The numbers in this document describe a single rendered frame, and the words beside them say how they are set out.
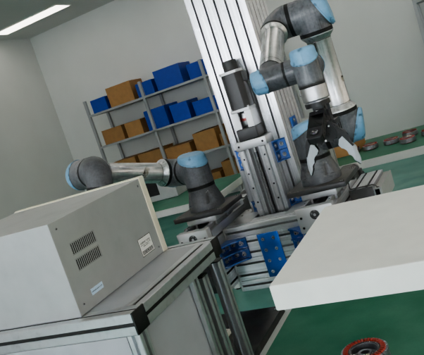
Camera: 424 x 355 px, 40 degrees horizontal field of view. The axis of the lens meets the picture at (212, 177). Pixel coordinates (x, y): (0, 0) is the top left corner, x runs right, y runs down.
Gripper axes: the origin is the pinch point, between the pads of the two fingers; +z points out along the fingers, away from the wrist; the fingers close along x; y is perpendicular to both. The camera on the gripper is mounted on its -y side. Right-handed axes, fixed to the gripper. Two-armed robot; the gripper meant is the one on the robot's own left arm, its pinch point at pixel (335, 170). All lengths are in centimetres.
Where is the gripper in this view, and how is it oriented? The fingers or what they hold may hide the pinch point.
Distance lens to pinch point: 167.8
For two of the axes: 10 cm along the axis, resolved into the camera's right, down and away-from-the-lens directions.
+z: 3.1, 9.4, 1.3
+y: 4.0, -2.6, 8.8
